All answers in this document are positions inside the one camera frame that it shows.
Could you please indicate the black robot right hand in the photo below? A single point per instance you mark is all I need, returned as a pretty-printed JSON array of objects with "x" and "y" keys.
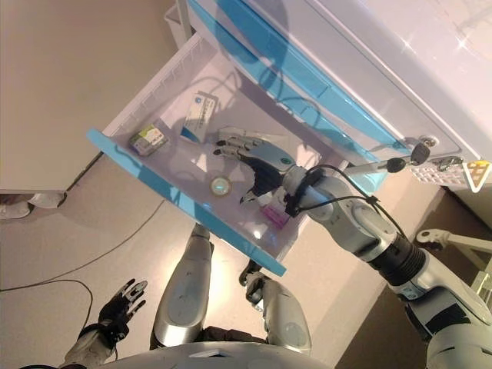
[{"x": 269, "y": 157}]

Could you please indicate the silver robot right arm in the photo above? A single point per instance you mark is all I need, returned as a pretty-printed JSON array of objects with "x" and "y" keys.
[{"x": 353, "y": 219}]

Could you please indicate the white blue medicine box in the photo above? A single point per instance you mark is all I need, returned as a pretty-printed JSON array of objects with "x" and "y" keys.
[{"x": 200, "y": 115}]

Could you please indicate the silver robot right leg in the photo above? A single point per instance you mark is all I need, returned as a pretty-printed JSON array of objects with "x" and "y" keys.
[{"x": 288, "y": 326}]

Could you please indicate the white perforated basket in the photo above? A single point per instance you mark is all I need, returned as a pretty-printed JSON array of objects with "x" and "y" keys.
[{"x": 434, "y": 177}]

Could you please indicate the blue white cart drawer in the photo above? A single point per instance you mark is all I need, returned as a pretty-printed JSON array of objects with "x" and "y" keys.
[
  {"x": 346, "y": 153},
  {"x": 161, "y": 183},
  {"x": 319, "y": 82}
]

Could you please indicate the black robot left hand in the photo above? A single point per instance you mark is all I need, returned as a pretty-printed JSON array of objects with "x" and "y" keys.
[{"x": 115, "y": 315}]

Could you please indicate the small green white box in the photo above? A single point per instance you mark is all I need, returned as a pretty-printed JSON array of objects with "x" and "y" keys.
[{"x": 148, "y": 140}]

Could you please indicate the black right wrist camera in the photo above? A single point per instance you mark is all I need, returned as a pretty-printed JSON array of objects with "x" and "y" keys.
[{"x": 294, "y": 205}]

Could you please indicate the white hospital bed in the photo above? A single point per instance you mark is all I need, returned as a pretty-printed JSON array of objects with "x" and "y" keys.
[{"x": 461, "y": 240}]

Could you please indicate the white medical cart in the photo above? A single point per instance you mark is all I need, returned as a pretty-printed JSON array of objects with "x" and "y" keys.
[{"x": 403, "y": 57}]

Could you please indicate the white bed caster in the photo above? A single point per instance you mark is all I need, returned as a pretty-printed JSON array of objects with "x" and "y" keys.
[{"x": 428, "y": 236}]

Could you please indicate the black cart key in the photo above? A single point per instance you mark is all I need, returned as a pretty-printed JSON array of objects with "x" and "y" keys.
[
  {"x": 394, "y": 165},
  {"x": 419, "y": 154}
]

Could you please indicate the clear bottle yellow capsules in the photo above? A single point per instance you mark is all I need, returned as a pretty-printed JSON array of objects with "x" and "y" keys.
[{"x": 220, "y": 186}]

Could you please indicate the grey robot torso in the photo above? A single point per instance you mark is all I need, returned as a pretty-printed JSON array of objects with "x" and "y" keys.
[{"x": 215, "y": 359}]

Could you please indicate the pink white medicine box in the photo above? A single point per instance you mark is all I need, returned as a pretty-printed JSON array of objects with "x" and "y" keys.
[{"x": 274, "y": 217}]

